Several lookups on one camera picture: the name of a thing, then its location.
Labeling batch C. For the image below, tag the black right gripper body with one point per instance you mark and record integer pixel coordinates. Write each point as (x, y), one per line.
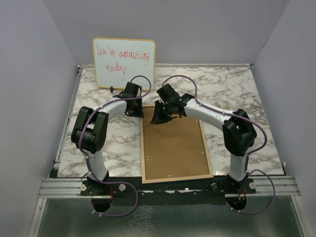
(163, 112)

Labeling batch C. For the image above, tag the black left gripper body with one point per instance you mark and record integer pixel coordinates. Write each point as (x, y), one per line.
(137, 109)

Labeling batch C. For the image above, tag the blue picture frame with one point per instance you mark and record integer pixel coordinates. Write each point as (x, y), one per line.
(175, 148)

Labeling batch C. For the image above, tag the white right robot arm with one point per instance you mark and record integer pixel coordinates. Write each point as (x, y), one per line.
(238, 132)

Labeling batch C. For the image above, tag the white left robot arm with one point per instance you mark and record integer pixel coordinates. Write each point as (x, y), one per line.
(90, 130)

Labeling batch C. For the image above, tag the white dry-erase board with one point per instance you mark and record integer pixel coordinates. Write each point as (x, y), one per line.
(117, 61)

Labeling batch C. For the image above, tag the clear bag of hardware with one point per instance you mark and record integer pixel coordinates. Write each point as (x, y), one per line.
(224, 107)

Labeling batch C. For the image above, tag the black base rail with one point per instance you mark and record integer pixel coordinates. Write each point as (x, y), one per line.
(126, 191)

